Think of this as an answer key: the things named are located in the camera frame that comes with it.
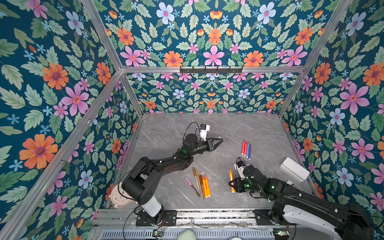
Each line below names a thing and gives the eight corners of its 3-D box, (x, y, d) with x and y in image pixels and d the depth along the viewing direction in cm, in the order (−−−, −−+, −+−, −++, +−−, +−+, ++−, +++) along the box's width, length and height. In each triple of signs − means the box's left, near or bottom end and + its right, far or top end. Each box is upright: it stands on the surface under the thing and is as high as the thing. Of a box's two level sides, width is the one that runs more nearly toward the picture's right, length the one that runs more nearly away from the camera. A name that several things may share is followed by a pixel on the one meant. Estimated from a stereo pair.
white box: (277, 167, 93) (280, 163, 89) (282, 160, 96) (286, 156, 92) (301, 183, 87) (305, 180, 83) (305, 175, 90) (310, 172, 86)
